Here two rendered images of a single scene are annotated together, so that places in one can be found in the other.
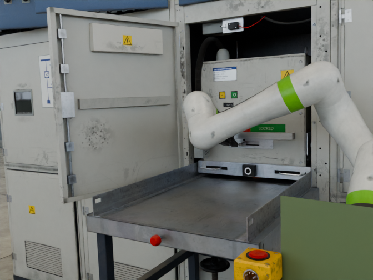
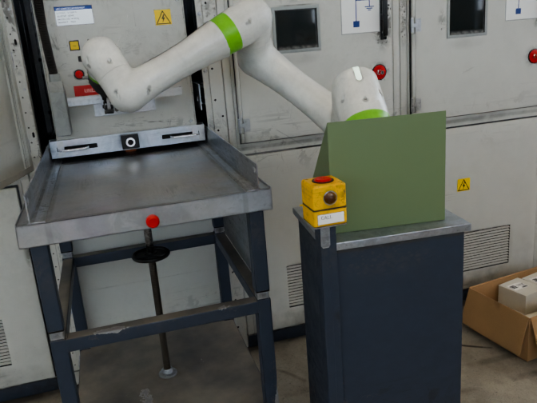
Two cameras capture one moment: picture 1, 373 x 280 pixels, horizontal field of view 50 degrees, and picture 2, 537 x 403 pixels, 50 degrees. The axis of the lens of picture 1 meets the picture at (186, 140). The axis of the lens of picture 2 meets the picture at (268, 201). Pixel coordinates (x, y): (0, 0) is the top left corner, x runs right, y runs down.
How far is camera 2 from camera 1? 86 cm
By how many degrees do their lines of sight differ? 46
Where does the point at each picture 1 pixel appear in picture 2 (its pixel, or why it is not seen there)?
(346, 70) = not seen: hidden behind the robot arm
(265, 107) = (207, 50)
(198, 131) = (130, 88)
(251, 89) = (117, 35)
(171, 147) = (10, 129)
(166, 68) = not seen: outside the picture
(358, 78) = not seen: hidden behind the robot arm
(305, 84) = (247, 22)
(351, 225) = (387, 133)
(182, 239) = (181, 210)
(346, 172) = (246, 121)
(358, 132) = (294, 70)
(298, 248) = (345, 166)
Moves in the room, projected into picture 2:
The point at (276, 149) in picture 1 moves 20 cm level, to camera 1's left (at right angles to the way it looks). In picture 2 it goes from (159, 109) to (111, 118)
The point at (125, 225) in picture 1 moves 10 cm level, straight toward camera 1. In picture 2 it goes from (92, 219) to (121, 225)
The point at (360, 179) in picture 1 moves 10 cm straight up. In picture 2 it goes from (357, 102) to (356, 62)
